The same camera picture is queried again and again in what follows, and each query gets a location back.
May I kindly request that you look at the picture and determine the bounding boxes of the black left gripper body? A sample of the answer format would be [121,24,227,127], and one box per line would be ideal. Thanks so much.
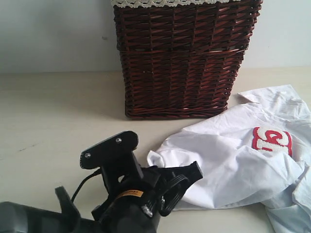
[60,166,190,221]

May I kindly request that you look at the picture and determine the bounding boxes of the white t-shirt red patch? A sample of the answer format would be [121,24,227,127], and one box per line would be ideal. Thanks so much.
[147,85,311,233]

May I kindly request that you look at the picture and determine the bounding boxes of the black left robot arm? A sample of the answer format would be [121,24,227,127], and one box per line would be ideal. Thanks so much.
[0,162,203,233]

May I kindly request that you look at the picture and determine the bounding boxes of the dark brown wicker basket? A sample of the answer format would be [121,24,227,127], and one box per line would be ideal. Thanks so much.
[113,0,262,119]

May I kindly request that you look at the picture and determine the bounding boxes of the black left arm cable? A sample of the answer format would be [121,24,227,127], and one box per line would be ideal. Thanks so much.
[71,168,103,203]

